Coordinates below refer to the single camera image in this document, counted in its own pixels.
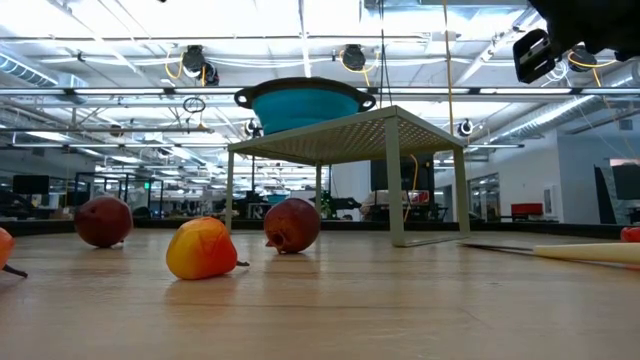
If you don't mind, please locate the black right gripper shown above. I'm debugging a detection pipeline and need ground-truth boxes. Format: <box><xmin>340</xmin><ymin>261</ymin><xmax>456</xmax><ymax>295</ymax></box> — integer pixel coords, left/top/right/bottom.
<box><xmin>512</xmin><ymin>0</ymin><xmax>640</xmax><ymax>84</ymax></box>

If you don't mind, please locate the knife with cream handle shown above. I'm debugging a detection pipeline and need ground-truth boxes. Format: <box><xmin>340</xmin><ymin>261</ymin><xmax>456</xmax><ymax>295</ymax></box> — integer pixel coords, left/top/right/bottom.
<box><xmin>457</xmin><ymin>241</ymin><xmax>640</xmax><ymax>266</ymax></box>

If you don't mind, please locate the blue grey collapsible colander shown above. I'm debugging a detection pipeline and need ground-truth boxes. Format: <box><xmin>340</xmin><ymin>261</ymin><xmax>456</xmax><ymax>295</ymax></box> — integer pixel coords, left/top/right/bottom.
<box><xmin>233</xmin><ymin>75</ymin><xmax>377</xmax><ymax>136</ymax></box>

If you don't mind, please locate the dark red pomegranate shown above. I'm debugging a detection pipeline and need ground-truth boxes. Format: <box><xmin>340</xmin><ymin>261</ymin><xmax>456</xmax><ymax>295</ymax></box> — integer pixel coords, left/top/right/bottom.
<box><xmin>263</xmin><ymin>197</ymin><xmax>323</xmax><ymax>255</ymax></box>
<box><xmin>73</xmin><ymin>195</ymin><xmax>135</xmax><ymax>250</ymax></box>

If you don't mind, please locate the red box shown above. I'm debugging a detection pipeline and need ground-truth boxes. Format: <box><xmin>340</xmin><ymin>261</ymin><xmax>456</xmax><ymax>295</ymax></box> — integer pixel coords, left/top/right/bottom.
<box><xmin>510</xmin><ymin>202</ymin><xmax>545</xmax><ymax>217</ymax></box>

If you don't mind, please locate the black cabinet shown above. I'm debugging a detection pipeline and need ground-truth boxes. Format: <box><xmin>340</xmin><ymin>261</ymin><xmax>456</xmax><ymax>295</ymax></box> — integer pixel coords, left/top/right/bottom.
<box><xmin>369</xmin><ymin>153</ymin><xmax>436</xmax><ymax>222</ymax></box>

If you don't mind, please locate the pale green perforated metal rack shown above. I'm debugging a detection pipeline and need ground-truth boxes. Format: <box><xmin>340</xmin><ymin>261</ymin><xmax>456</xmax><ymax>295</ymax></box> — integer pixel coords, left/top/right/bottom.
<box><xmin>225</xmin><ymin>104</ymin><xmax>472</xmax><ymax>249</ymax></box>

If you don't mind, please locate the black monitor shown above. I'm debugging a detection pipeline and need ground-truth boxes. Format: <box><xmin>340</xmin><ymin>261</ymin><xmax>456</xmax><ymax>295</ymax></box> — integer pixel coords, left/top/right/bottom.
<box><xmin>12</xmin><ymin>174</ymin><xmax>51</xmax><ymax>196</ymax></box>

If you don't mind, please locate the silver ventilation duct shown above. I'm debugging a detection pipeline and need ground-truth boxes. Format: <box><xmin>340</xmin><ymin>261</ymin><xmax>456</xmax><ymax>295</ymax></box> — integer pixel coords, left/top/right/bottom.
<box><xmin>0</xmin><ymin>52</ymin><xmax>90</xmax><ymax>105</ymax></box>
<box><xmin>492</xmin><ymin>62</ymin><xmax>640</xmax><ymax>146</ymax></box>

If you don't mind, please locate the black aluminium frame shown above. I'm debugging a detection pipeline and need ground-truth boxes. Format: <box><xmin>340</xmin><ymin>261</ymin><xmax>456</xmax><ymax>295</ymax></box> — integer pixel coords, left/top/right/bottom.
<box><xmin>0</xmin><ymin>217</ymin><xmax>640</xmax><ymax>241</ymax></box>

